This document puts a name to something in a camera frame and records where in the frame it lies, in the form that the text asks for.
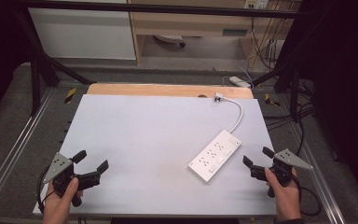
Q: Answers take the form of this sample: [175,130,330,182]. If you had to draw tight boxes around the white wall outlet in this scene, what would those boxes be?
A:
[242,0,269,10]

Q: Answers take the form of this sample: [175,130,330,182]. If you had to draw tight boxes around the person's left hand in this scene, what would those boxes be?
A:
[42,176,84,224]

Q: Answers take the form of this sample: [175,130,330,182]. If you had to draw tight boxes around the person's right hand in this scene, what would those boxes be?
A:
[264,166,303,222]

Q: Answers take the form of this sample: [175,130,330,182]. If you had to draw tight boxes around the white table cover board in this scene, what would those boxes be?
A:
[32,93,278,217]

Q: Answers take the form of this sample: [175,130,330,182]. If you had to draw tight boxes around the aluminium floor rail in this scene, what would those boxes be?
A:
[0,87,59,214]
[287,119,346,224]

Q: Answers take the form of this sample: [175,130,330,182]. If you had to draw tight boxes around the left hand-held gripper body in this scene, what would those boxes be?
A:
[42,151,84,208]

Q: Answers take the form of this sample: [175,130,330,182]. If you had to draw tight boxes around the white power strip cable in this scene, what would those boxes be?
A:
[224,95,244,133]

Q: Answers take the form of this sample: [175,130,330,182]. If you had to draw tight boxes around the light wooden desk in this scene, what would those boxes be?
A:
[127,0,302,68]

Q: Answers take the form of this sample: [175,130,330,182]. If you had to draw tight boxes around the white power plug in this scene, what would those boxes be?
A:
[213,91,227,104]

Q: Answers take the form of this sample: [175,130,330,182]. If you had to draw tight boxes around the black metal frame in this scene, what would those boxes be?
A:
[10,0,321,124]

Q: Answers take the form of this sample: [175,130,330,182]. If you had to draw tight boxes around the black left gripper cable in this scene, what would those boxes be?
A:
[35,166,58,216]

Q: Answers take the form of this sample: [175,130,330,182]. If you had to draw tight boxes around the black floor cables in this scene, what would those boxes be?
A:
[262,78,316,157]

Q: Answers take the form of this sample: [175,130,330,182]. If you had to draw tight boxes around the white cabinet panel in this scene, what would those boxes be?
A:
[27,0,137,61]

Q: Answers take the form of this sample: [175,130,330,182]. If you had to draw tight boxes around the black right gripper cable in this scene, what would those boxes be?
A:
[290,174,323,217]

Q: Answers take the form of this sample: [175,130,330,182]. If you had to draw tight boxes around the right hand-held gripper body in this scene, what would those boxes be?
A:
[267,148,314,199]

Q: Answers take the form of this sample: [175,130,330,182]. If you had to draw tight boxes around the white floor power strip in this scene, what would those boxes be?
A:
[228,76,252,90]

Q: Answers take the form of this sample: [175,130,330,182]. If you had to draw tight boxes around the office chair base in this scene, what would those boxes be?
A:
[153,34,186,49]

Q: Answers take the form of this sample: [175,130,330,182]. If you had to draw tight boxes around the bundle of hanging cables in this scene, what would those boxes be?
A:
[248,6,288,71]

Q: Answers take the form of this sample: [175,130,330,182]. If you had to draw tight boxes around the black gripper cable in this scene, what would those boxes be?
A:
[290,174,323,217]
[35,166,58,216]

